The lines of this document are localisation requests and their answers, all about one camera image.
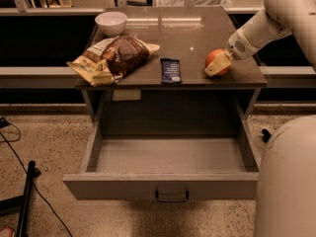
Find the red apple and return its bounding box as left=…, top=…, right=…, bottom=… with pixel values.
left=204, top=48, right=232, bottom=76

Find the grey cabinet with counter top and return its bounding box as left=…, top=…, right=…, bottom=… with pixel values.
left=76, top=7, right=267, bottom=125

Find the white label under counter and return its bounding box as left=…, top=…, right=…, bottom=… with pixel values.
left=113, top=89, right=141, bottom=101

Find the black stand leg left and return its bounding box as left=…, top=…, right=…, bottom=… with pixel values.
left=0, top=161, right=40, bottom=237

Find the white ceramic bowl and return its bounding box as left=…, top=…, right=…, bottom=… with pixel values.
left=95, top=12, right=127, bottom=37

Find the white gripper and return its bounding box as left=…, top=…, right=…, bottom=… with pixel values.
left=203, top=27, right=261, bottom=78

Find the dark blue snack bar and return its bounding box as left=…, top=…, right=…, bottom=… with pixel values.
left=160, top=58, right=182, bottom=84

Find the black floor cable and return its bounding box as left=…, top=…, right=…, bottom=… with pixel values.
left=0, top=116, right=74, bottom=237

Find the open grey top drawer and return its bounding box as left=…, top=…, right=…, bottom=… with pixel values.
left=62, top=91, right=265, bottom=201

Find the black drawer handle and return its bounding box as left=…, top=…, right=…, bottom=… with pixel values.
left=155, top=191, right=190, bottom=202

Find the bagged brown bread loaf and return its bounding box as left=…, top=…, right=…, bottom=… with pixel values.
left=67, top=36, right=160, bottom=86

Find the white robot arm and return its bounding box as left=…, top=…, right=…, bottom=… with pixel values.
left=205, top=0, right=316, bottom=237

